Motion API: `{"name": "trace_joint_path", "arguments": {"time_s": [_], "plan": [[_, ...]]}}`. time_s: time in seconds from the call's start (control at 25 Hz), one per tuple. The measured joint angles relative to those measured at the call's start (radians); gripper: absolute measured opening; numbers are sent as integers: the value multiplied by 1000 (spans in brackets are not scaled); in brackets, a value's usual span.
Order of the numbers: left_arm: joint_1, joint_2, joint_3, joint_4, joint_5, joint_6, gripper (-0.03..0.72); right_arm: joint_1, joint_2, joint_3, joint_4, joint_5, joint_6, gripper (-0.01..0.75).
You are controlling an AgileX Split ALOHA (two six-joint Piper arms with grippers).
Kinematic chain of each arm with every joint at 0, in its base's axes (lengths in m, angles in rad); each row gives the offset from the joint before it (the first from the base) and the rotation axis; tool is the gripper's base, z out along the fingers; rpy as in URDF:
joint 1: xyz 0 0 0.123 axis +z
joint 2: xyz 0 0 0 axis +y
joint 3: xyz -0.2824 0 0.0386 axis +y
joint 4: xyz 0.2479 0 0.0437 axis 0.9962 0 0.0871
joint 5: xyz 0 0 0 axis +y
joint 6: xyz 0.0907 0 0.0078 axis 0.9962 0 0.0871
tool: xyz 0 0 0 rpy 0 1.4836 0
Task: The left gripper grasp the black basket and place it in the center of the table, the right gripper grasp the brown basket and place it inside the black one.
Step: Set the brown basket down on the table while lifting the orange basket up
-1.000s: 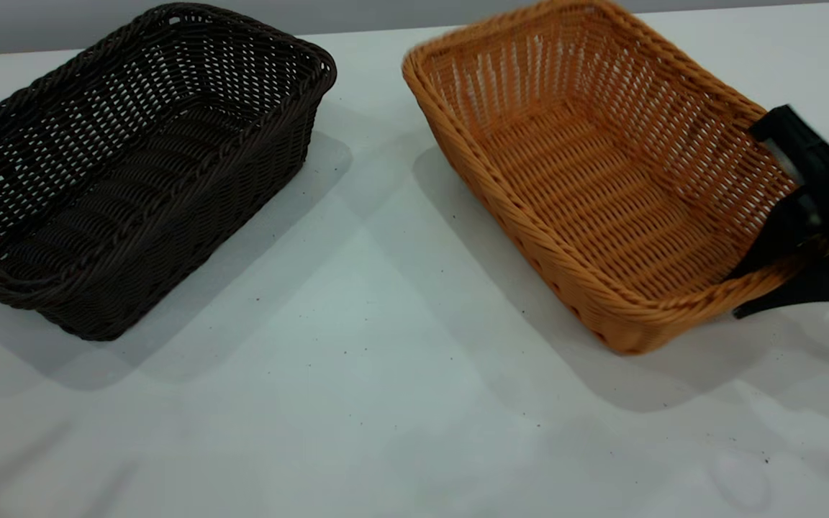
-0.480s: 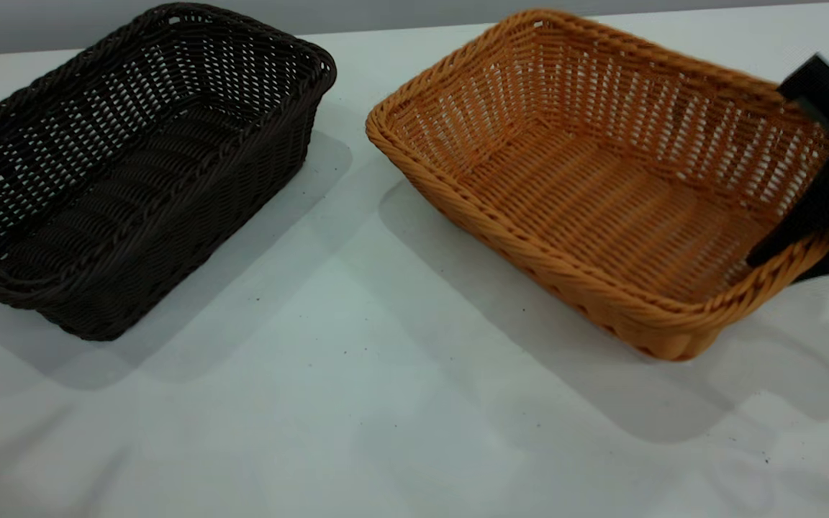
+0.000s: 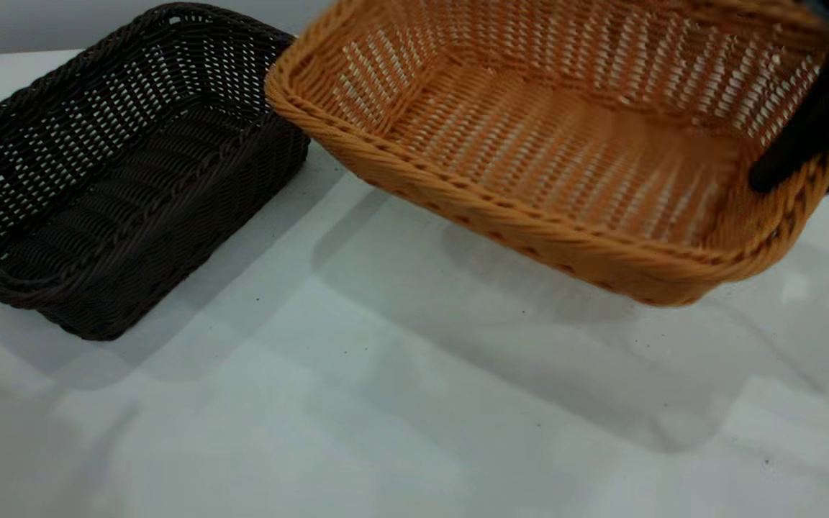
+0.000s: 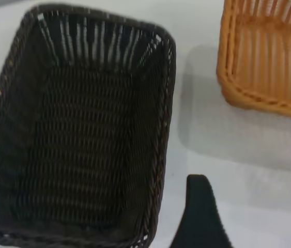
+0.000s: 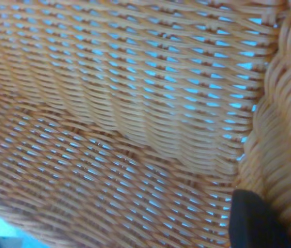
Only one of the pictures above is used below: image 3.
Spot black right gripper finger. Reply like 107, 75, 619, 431
748, 63, 829, 194

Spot orange woven wicker basket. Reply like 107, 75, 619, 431
265, 0, 829, 307

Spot black woven wicker basket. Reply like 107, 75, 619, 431
0, 2, 311, 342

